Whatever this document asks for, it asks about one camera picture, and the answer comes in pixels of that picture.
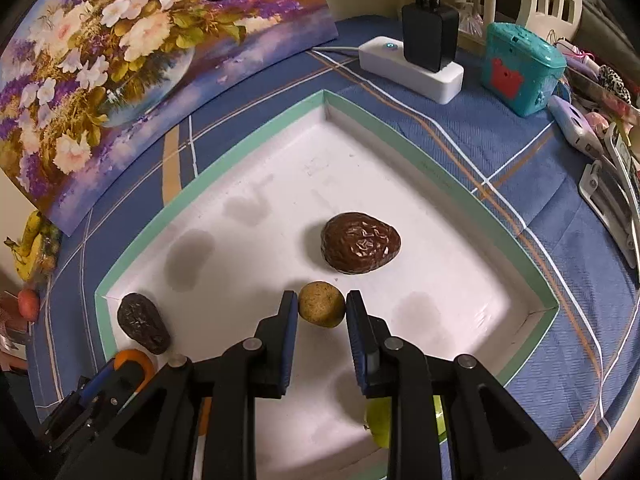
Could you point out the floral painting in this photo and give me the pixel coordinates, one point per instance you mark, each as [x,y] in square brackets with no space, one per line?
[125,60]

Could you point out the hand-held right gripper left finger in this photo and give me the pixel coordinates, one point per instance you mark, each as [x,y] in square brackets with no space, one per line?
[289,340]

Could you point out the dark brown pear-shaped avocado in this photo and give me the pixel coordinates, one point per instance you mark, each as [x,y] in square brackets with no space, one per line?
[142,322]

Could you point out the teal-rimmed white box tray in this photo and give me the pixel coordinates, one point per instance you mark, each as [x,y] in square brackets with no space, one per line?
[260,240]

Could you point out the teal toy box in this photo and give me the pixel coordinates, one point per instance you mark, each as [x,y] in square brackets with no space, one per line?
[520,70]

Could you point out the white power strip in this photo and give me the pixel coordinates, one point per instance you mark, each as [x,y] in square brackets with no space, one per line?
[435,82]

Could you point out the white purple handheld device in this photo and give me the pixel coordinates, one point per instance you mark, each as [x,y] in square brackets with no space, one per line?
[575,127]

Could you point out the yellow banana bunch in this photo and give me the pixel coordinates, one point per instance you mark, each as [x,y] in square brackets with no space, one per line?
[27,255]

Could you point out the pink wrapped flower bouquet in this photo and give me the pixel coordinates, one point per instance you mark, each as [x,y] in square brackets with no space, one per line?
[12,332]

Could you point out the leopard print accessory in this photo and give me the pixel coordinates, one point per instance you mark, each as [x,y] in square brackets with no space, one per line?
[615,84]

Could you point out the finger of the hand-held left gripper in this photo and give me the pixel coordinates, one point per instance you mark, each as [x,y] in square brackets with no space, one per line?
[131,382]
[97,382]

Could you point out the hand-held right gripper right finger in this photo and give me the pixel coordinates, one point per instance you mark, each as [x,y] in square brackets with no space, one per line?
[356,340]

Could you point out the green jujube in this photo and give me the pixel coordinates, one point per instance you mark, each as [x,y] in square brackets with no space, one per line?
[378,425]

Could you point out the clear plastic produce container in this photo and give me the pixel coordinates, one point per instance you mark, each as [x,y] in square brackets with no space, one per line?
[50,250]

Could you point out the tan round longan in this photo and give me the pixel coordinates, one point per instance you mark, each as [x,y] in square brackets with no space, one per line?
[320,305]

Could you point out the black charger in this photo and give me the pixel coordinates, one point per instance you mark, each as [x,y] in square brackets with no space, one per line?
[430,35]

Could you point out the red apple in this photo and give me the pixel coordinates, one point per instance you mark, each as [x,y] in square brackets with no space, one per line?
[29,304]

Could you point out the dark brown wrinkled passion fruit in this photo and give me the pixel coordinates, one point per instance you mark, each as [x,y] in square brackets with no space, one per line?
[360,242]

